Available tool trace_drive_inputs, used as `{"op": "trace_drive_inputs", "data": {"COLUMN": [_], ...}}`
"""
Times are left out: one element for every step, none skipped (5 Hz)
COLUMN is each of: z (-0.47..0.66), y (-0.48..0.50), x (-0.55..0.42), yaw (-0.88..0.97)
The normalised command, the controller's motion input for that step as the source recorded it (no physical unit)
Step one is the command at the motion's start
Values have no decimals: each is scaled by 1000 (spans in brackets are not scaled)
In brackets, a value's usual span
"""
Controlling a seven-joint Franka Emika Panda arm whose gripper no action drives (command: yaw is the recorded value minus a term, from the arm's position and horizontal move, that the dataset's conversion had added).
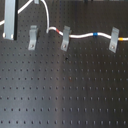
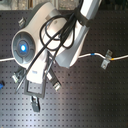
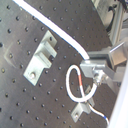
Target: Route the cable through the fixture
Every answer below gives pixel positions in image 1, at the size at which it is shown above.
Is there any middle grey cable clip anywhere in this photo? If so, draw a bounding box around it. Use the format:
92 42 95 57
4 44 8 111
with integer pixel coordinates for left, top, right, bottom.
61 26 71 51

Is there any grey cable clip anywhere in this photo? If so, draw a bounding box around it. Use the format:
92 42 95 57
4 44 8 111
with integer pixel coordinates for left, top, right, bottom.
61 26 71 51
28 25 38 50
109 27 119 52

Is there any white cable with coloured bands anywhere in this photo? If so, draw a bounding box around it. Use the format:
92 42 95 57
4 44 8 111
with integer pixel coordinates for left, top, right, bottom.
39 0 128 42

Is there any left grey cable clip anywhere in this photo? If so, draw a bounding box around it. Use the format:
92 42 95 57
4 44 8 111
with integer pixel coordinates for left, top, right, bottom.
28 25 38 50

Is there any right grey cable clip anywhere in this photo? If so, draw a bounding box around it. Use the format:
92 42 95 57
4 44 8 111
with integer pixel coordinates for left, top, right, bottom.
109 27 119 52

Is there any grey aluminium post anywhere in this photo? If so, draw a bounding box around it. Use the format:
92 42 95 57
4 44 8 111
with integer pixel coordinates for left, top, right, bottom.
3 0 17 40

